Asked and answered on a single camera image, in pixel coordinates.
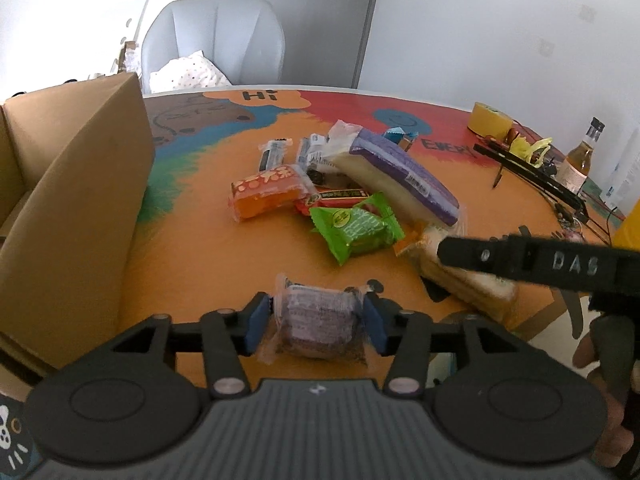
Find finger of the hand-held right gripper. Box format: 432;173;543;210
437;234;619;292

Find brown cake clear packet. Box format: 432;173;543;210
257;272;371;367

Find yellow plastic strip bundle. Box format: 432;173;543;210
510;132;553;163

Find yellow cloth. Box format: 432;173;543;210
612;210;640;252

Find black metal rods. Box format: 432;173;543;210
472;142;596;226

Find black snack bar packet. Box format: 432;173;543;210
257;138;292;173

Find colourful printed tablecloth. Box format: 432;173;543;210
0;87;628;480

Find grey padded chair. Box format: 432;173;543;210
140;0;286;95

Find large cardboard box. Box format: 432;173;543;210
0;72;157;401

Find white plastic container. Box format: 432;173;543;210
602;127;640;211

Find red snack packet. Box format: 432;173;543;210
294;186;373;217

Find grey door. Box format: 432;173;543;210
233;0;386;88

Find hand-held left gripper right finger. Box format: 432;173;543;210
362;292;530;397

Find purple and white bread packet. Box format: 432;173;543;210
327;120;468;228

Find yellow tape roll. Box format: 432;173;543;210
467;101;516;141

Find thin tangled cables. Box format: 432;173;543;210
550;180;628;246

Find person's right hand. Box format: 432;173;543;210
572;317;640;471

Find sliced sandwich bread packet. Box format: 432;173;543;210
397;222;518;322

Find clear cookie packet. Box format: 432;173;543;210
295;133;351;188

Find white dotted pillow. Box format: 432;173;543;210
149;50;235;93

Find amber glass bottle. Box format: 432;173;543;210
555;116;607;196

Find orange snack packet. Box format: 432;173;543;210
229;164;316;221

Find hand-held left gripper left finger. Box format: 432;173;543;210
107;292;273;398

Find green snack packet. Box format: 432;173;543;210
308;192;406;267

